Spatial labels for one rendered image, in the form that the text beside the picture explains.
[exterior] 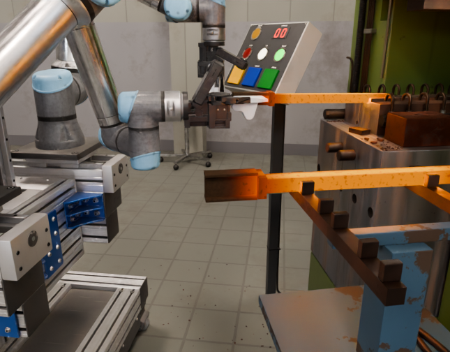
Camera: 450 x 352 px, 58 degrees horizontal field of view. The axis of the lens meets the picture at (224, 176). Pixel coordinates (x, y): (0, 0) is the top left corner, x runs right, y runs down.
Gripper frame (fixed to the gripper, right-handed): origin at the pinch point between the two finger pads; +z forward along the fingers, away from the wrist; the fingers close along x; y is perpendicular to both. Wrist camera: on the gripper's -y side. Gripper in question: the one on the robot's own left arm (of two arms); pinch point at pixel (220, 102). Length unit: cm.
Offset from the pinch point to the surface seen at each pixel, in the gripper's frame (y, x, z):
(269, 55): -16.0, -16.1, -15.1
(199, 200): 36, -137, 93
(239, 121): 20, -273, 60
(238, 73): -3.8, -22.9, -8.0
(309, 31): -29.5, -11.0, -23.5
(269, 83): -16.6, -6.0, -6.1
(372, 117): -44, 34, -2
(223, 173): -12, 82, -1
